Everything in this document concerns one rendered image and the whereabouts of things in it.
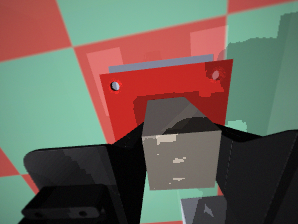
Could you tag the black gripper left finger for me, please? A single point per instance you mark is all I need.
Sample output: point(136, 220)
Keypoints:
point(120, 166)

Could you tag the red plate with grey square handle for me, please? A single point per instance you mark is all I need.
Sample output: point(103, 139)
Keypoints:
point(179, 106)

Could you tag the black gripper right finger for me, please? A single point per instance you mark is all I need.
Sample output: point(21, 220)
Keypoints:
point(254, 172)

